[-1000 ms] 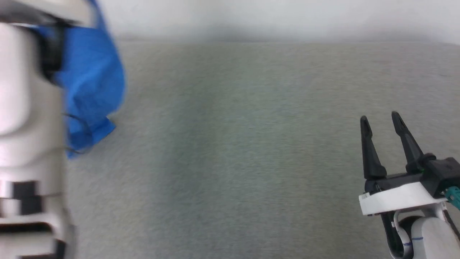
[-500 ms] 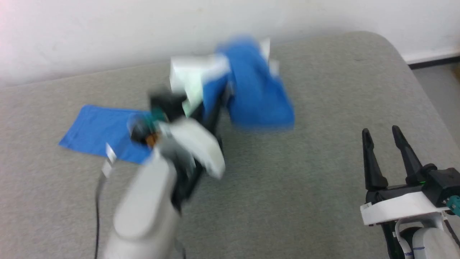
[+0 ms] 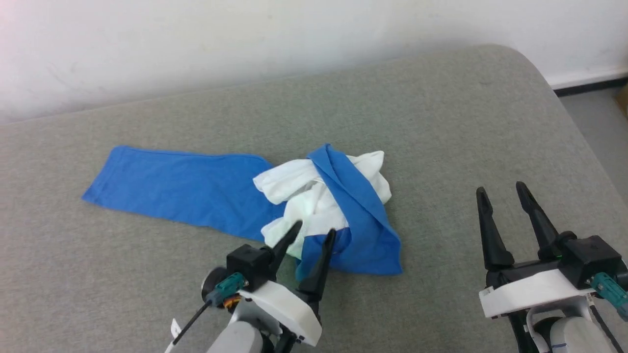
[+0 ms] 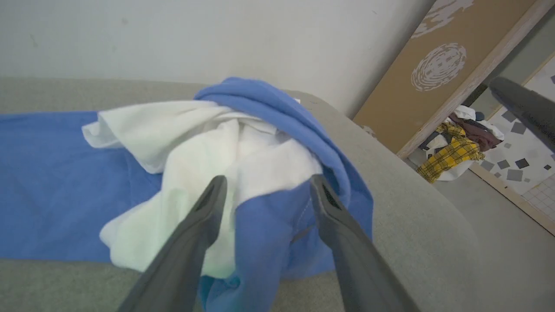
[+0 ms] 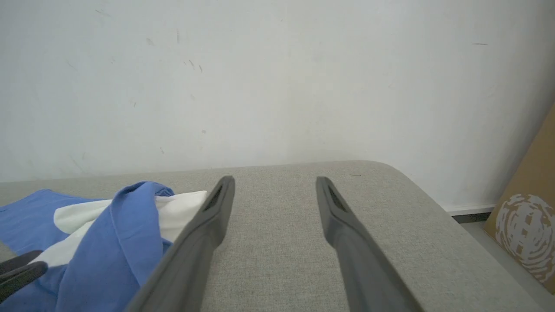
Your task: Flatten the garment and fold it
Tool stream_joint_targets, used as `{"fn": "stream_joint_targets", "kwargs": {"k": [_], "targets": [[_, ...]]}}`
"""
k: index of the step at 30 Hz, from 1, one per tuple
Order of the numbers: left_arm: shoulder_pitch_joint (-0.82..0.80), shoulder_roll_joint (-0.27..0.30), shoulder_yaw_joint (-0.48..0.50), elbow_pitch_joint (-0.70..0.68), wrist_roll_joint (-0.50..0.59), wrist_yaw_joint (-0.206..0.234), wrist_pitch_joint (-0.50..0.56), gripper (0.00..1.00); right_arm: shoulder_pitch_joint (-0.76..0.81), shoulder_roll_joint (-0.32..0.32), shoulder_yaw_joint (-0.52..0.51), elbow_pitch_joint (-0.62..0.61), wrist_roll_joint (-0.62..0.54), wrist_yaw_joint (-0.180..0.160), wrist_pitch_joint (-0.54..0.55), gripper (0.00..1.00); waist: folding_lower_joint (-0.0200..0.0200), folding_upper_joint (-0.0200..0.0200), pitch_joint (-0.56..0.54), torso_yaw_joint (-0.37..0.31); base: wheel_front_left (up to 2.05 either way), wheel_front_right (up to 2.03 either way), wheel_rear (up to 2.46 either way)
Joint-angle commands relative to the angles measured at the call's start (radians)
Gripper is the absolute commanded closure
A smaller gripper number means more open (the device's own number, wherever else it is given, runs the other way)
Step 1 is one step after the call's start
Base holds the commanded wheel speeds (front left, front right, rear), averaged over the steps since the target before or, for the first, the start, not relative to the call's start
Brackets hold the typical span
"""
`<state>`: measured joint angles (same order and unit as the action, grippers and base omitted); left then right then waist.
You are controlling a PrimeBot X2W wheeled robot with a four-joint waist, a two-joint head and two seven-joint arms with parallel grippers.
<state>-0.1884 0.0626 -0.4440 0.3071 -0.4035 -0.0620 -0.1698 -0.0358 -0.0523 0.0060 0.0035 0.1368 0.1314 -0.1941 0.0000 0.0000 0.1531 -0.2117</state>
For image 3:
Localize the teal right cable connector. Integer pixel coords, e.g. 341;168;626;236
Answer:
589;272;628;322

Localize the black wall baseboard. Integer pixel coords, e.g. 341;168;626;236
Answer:
553;77;628;97

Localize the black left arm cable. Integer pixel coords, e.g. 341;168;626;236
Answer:
165;299;214;353

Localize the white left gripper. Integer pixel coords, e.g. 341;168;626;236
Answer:
238;221;338;347

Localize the teal cable connector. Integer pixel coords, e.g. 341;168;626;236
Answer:
206;273;247;305
589;272;628;322

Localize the teal left cable connector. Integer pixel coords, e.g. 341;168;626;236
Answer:
206;273;247;305

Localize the blue and white garment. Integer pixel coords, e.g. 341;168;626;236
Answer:
81;143;404;276

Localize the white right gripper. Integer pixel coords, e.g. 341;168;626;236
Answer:
475;180;597;320

